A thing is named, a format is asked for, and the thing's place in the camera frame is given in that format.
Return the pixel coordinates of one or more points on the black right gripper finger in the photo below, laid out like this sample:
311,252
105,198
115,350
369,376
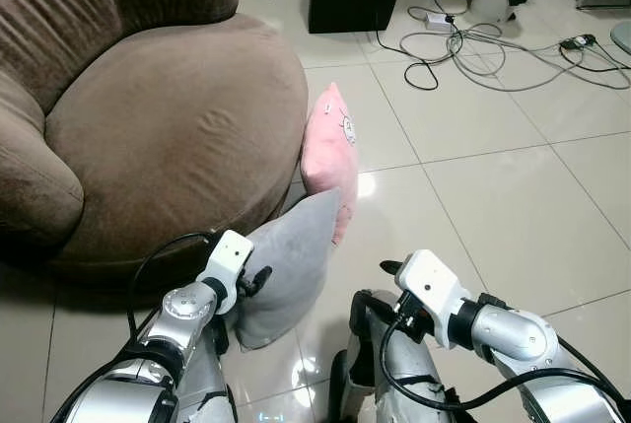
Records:
392,268

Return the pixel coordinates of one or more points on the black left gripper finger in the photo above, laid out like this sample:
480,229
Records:
262,278

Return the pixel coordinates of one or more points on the grey pillow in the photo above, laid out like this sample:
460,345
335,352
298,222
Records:
291,265

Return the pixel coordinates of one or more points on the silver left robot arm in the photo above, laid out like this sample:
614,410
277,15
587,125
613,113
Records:
148,364

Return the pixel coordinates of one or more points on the pink pillow with face print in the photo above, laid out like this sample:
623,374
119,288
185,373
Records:
325,162

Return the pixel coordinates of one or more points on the brown round sofa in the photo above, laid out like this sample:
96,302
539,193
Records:
148,127

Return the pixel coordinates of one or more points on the silver robot right leg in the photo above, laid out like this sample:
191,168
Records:
394,384

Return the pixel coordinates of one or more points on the silver robot leg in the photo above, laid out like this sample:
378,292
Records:
202,374
394,384

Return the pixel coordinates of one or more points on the silver robot left leg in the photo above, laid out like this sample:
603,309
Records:
202,374

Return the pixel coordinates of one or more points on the white power strip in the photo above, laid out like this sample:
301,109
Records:
439,20

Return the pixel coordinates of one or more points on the black power strip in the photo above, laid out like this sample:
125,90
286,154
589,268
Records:
577,43

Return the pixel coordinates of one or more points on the grey round stand base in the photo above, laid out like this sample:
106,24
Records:
621,38

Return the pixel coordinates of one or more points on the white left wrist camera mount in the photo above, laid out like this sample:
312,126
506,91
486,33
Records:
227,255

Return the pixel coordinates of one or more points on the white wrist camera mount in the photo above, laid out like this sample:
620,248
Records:
429,280
227,255

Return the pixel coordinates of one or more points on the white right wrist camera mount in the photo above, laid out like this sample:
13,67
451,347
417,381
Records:
429,280

